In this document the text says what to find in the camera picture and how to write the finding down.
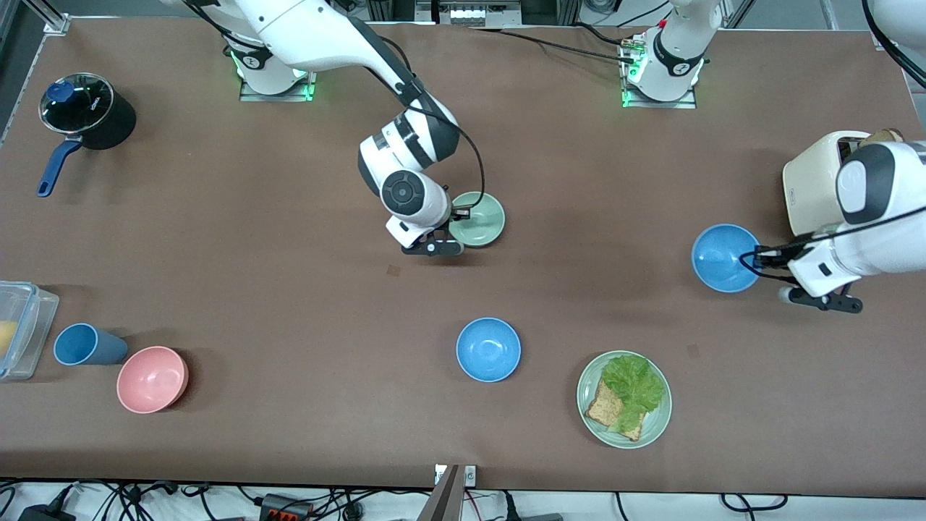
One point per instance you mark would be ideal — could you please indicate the pink bowl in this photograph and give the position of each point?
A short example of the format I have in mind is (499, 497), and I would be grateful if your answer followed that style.
(152, 380)

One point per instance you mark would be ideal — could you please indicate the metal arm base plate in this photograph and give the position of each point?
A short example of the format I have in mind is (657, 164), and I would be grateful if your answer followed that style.
(249, 92)
(633, 101)

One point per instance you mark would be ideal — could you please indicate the cream white toaster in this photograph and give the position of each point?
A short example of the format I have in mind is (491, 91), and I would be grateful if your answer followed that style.
(810, 188)

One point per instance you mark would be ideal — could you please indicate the brown bread slice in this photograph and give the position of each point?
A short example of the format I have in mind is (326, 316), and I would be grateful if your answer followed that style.
(602, 409)

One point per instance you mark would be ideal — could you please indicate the blue cup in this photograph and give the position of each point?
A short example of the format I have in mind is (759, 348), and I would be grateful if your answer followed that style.
(87, 345)

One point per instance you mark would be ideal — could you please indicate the aluminium frame profile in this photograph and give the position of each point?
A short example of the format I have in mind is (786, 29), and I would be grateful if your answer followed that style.
(51, 18)

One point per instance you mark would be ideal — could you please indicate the blue bowl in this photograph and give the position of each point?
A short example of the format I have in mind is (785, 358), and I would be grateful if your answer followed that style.
(716, 257)
(488, 349)

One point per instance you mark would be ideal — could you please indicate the small metal bracket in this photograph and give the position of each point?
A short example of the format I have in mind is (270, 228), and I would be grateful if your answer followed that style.
(470, 475)

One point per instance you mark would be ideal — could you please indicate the toast in toaster slot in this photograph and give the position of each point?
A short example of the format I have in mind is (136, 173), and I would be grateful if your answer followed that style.
(884, 135)

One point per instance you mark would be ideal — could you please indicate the yellow food item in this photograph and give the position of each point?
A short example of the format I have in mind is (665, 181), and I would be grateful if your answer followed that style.
(6, 339)

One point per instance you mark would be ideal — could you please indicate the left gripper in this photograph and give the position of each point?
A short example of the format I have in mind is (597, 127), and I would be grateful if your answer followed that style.
(774, 257)

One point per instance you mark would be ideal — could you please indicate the grey electrical box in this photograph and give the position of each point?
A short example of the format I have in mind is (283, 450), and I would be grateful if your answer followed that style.
(470, 11)

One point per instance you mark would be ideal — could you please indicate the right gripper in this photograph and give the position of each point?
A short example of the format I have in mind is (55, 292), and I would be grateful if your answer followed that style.
(453, 216)

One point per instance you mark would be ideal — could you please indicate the green lettuce leaf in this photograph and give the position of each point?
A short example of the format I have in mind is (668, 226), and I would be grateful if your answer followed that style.
(636, 383)

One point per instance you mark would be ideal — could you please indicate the pale green plate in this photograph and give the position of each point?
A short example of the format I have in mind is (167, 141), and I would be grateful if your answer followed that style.
(653, 429)

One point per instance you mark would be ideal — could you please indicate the green bowl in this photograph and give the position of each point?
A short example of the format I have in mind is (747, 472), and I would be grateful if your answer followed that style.
(481, 221)

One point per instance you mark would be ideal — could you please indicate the black power adapter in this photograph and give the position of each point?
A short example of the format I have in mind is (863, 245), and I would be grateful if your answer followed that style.
(43, 514)

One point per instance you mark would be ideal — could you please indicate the clear plastic container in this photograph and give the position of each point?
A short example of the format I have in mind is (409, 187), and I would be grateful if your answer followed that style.
(32, 325)

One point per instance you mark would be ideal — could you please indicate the black orange power strip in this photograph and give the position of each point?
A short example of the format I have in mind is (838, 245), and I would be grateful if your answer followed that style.
(286, 509)

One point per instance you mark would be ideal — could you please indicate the dark camera mount bar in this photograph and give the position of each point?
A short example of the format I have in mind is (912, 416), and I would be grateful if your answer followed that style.
(443, 499)

